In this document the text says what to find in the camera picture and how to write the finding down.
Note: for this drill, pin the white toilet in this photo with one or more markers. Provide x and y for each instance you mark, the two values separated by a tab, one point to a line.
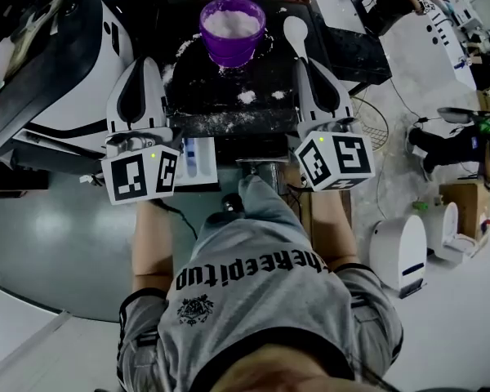
453	235

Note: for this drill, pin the black stained table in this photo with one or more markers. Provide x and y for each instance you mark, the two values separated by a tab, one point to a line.
228	108

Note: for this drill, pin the metal table leg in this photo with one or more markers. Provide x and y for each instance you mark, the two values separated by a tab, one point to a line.
265	170

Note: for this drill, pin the black cylindrical device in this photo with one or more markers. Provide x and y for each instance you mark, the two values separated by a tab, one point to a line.
231	202

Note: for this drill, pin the black low shelf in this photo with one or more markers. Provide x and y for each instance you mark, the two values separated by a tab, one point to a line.
12	178

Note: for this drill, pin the small green object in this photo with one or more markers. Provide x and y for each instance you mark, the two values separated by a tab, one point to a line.
420	206

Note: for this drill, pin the person's grey printed shirt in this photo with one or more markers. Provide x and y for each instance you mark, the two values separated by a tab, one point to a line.
261	300

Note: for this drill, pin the white detergent powder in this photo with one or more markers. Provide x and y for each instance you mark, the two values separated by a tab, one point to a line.
232	22

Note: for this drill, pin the purple plastic bucket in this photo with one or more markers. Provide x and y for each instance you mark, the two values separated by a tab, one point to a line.
230	49

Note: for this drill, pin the white counter with black marks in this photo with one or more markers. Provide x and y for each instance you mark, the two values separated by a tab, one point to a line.
445	51

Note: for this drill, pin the person's right forearm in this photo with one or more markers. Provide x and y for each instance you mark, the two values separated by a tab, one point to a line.
335	231

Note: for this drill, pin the white appliance with blue stripe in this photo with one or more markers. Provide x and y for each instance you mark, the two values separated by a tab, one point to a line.
398	251

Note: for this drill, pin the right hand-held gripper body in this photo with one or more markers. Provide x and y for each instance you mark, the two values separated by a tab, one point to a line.
335	157

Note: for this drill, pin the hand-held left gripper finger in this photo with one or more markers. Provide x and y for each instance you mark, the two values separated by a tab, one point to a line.
153	92
113	101

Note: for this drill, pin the white detergent drawer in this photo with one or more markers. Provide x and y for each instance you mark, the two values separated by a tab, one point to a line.
200	161

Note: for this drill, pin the black stained platform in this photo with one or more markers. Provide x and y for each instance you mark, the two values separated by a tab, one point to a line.
355	55

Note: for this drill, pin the person's left forearm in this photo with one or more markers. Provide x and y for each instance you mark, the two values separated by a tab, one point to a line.
151	243

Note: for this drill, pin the brown cardboard box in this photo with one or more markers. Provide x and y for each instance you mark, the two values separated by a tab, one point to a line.
469	202

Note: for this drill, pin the white plastic spoon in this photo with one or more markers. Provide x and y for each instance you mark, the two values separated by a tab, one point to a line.
295	31

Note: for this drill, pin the metal frying pan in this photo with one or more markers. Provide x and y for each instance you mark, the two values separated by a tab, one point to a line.
455	114

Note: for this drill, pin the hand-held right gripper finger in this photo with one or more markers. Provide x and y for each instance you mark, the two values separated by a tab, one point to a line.
306	92
343	102

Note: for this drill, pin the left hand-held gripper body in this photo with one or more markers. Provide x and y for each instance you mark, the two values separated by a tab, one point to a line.
134	174

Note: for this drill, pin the small detergent powder pile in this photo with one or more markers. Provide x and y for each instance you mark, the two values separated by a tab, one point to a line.
247	96
277	94

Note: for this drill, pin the white and black washing machine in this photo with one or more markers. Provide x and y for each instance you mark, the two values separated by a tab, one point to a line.
85	108

